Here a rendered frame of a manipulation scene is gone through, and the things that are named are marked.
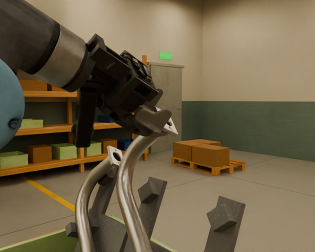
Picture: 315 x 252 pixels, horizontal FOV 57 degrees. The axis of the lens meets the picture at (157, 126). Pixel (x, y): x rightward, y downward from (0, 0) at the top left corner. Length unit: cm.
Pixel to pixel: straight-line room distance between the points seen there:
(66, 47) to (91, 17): 591
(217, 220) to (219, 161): 467
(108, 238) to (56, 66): 43
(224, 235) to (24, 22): 40
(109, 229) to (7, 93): 53
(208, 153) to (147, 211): 457
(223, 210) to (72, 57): 31
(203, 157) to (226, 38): 376
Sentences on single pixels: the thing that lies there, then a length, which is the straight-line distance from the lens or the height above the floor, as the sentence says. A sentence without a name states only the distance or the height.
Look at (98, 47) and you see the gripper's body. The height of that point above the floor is 137.
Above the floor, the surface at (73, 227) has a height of 102.
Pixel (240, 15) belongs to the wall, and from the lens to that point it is 788.
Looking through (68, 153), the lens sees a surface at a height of 36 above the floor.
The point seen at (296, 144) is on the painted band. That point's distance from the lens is 699.
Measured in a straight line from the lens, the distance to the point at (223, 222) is 47.
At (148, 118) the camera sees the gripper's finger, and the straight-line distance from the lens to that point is 48.
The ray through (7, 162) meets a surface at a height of 35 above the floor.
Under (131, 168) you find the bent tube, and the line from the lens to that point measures 57.
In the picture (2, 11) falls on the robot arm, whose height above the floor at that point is 139.
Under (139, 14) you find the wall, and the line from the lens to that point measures 701.
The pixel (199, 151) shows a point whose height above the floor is 36.
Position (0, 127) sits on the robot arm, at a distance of 21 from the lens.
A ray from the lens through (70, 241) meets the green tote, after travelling 86.
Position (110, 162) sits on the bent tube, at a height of 116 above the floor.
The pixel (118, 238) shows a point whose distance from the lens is 67.
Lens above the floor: 130
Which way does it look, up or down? 5 degrees down
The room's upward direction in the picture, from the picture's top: straight up
